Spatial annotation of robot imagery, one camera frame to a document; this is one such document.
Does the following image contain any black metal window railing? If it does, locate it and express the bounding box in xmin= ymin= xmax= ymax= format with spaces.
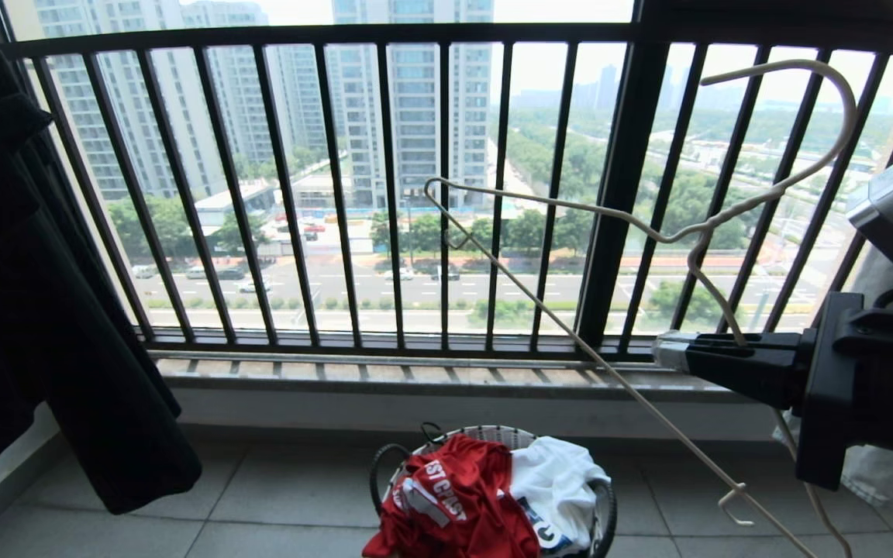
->
xmin=0 ymin=22 xmax=893 ymax=362

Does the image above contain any pale grey curtain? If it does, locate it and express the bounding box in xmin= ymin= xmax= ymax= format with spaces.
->
xmin=774 ymin=74 xmax=893 ymax=558

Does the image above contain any round wire laundry basket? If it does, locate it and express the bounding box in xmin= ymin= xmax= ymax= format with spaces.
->
xmin=369 ymin=422 xmax=619 ymax=558

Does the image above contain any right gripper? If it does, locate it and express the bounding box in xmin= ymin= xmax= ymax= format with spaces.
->
xmin=651 ymin=291 xmax=893 ymax=491

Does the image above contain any black hanging garment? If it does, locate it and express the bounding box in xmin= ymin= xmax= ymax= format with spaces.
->
xmin=0 ymin=0 xmax=204 ymax=516

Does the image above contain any white printed garment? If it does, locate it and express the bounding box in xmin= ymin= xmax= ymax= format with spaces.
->
xmin=507 ymin=436 xmax=612 ymax=556

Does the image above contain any grey stone window sill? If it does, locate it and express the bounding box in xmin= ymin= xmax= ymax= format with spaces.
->
xmin=147 ymin=351 xmax=736 ymax=405

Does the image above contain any high-rise apartment building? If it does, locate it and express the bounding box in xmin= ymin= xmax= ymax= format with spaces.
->
xmin=326 ymin=0 xmax=495 ymax=210
xmin=28 ymin=0 xmax=331 ymax=204

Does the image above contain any black window frame post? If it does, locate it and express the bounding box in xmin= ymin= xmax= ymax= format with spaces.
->
xmin=575 ymin=0 xmax=675 ymax=351

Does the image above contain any red printed garment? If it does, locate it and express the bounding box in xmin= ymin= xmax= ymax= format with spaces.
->
xmin=361 ymin=433 xmax=542 ymax=558

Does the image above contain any cream wire clothes hanger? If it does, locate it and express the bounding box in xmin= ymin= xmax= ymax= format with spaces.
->
xmin=423 ymin=59 xmax=859 ymax=558

